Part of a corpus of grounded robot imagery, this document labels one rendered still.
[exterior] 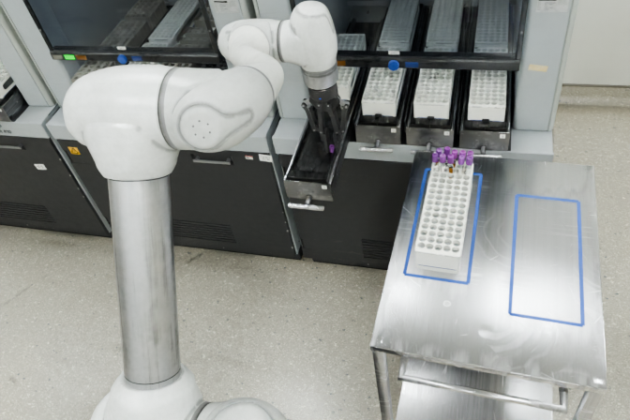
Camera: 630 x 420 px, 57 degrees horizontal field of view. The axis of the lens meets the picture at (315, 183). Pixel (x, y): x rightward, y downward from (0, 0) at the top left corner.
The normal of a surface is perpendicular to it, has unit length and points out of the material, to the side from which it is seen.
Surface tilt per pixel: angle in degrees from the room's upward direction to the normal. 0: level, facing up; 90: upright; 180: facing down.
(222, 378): 0
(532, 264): 0
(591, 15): 90
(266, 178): 90
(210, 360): 0
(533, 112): 90
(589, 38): 90
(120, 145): 64
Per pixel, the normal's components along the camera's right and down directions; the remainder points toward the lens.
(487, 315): -0.14, -0.69
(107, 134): -0.28, 0.32
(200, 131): -0.09, 0.41
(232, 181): -0.24, 0.72
